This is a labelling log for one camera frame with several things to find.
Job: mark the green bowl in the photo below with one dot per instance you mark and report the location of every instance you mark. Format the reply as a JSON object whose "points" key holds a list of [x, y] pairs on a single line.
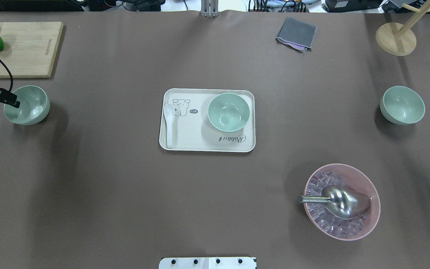
{"points": [[402, 105], [228, 112], [34, 106]]}

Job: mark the wooden cutting board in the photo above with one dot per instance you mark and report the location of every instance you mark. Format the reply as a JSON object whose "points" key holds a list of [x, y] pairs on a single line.
{"points": [[30, 48]]}

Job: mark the wooden mug tree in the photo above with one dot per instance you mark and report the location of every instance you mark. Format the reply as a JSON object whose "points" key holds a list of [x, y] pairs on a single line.
{"points": [[398, 39]]}

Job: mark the pink bowl with ice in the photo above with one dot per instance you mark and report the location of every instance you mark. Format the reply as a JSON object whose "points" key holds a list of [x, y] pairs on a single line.
{"points": [[333, 226]]}

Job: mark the metal scoop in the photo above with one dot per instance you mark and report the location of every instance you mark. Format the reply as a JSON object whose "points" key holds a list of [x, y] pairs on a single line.
{"points": [[340, 201]]}

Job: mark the grey folded cloth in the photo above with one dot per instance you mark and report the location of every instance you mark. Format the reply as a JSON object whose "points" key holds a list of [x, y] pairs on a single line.
{"points": [[297, 35]]}

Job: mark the white ceramic spoon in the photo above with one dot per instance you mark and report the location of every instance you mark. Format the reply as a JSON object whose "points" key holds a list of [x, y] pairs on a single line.
{"points": [[169, 116]]}

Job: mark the cream rectangular tray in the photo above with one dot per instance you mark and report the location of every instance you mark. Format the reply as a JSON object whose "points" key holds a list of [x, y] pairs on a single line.
{"points": [[192, 130]]}

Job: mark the green bowl on tray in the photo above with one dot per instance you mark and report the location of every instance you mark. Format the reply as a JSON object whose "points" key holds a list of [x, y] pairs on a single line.
{"points": [[228, 112]]}

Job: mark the aluminium frame post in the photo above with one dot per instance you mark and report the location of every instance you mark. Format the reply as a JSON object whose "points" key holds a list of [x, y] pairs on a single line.
{"points": [[209, 8]]}

